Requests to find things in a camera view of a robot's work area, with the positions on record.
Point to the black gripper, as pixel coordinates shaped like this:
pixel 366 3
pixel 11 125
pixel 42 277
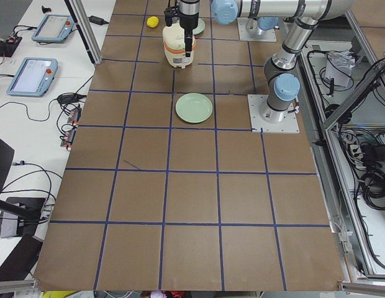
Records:
pixel 187 19

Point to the white rice cooker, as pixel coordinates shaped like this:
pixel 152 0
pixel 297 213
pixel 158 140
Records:
pixel 174 45

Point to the right green plate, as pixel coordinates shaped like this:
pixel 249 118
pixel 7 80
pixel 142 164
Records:
pixel 200 27

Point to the green plate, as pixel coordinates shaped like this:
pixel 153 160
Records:
pixel 194 108
pixel 200 27

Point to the yellow toy pepper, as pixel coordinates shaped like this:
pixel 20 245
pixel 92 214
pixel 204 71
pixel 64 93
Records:
pixel 152 22

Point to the black power adapter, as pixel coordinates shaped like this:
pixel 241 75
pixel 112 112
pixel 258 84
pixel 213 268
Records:
pixel 97 20

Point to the left green plate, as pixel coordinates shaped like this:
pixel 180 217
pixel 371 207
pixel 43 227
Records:
pixel 194 108

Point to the far teach pendant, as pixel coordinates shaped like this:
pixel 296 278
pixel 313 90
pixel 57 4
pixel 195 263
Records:
pixel 53 28

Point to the teach pendant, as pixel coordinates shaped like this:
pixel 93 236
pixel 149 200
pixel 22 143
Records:
pixel 53 28
pixel 33 78

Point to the near teach pendant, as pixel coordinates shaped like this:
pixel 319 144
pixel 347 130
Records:
pixel 33 78

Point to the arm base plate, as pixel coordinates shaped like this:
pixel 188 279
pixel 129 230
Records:
pixel 270 36
pixel 264 119

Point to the aluminium frame post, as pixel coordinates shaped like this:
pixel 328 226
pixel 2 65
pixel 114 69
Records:
pixel 86 32

